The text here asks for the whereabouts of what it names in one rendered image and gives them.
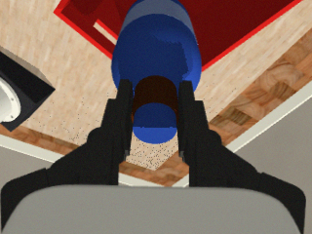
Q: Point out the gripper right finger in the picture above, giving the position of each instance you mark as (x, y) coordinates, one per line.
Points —
(211, 164)

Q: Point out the red plastic bottle crate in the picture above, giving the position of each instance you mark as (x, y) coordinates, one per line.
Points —
(220, 26)

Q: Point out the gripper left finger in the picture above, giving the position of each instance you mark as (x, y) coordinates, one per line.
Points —
(96, 162)

